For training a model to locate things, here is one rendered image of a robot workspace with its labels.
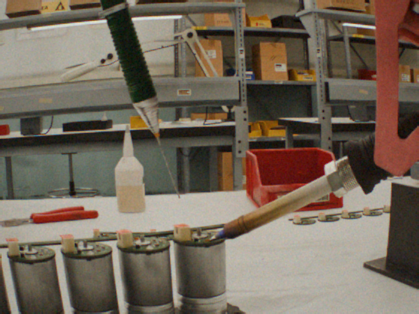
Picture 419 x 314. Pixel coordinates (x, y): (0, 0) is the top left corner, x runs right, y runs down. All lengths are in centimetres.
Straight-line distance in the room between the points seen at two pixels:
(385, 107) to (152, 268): 12
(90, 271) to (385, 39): 16
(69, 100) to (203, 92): 63
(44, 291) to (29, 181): 455
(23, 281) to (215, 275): 9
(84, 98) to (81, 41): 220
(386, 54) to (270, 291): 21
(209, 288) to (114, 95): 233
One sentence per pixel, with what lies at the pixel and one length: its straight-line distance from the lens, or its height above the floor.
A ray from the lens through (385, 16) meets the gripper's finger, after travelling 21.
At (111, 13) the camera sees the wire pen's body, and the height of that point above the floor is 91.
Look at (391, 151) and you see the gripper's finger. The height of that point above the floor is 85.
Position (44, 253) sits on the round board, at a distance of 24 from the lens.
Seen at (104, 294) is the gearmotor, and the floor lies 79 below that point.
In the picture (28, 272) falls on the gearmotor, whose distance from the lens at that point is 23.
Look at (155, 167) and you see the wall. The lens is 474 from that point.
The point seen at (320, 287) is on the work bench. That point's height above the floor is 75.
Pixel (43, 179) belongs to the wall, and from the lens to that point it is 476.
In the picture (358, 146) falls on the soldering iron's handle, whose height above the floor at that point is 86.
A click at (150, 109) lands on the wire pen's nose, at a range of 23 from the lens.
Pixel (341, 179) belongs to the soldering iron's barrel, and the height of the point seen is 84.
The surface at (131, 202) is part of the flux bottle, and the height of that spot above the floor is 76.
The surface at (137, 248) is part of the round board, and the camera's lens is 24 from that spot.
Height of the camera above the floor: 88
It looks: 6 degrees down
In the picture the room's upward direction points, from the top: 2 degrees counter-clockwise
